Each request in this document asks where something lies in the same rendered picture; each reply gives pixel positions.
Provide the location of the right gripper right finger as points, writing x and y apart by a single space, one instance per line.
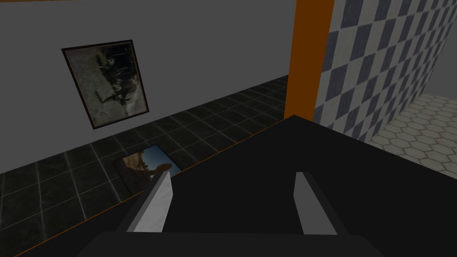
315 210

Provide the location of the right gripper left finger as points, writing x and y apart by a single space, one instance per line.
154 210

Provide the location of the framed blue and brown picture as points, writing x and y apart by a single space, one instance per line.
142 167

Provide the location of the dark framed grey picture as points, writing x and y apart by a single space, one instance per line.
106 84

